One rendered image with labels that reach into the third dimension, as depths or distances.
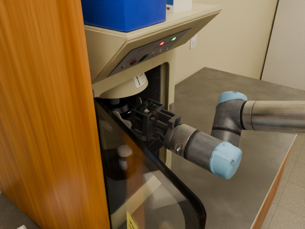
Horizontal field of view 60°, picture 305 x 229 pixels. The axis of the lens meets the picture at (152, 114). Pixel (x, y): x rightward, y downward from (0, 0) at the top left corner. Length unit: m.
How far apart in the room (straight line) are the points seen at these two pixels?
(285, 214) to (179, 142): 1.73
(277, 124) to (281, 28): 2.91
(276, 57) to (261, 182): 2.72
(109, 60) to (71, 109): 0.09
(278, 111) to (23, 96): 0.52
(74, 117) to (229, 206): 0.63
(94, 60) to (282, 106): 0.42
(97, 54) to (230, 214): 0.63
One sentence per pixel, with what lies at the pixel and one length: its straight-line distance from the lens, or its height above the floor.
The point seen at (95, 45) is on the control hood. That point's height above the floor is 1.48.
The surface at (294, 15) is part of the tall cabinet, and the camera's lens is 3.48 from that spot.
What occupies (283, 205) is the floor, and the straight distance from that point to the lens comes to 2.32.
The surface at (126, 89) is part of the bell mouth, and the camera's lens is 0.63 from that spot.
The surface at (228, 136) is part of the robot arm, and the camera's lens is 0.69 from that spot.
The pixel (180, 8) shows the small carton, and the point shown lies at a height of 1.52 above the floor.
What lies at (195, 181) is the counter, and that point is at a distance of 0.95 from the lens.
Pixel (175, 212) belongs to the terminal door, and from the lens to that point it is 0.33.
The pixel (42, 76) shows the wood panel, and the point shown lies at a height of 1.45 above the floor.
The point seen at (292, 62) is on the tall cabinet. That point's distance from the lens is 3.58.
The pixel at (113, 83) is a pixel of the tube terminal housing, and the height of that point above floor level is 1.38.
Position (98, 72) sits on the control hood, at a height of 1.44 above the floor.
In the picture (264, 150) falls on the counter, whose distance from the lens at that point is 1.15.
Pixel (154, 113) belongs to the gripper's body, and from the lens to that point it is 0.63.
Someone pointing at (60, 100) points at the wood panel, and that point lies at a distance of 0.41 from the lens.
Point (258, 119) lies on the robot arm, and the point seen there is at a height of 1.28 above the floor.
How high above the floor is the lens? 1.60
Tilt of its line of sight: 31 degrees down
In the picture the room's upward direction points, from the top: straight up
